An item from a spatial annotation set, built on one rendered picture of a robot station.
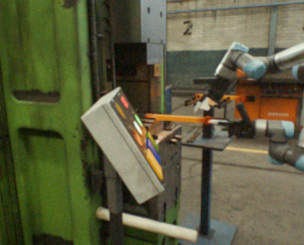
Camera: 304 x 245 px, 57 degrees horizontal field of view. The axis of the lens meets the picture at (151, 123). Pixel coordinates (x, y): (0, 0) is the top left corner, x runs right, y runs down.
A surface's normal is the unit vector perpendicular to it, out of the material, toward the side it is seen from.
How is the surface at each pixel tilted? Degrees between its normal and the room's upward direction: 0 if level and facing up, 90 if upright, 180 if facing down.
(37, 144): 90
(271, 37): 90
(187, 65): 90
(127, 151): 90
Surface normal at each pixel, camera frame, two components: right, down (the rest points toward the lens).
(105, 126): 0.02, 0.23
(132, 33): -0.40, 0.22
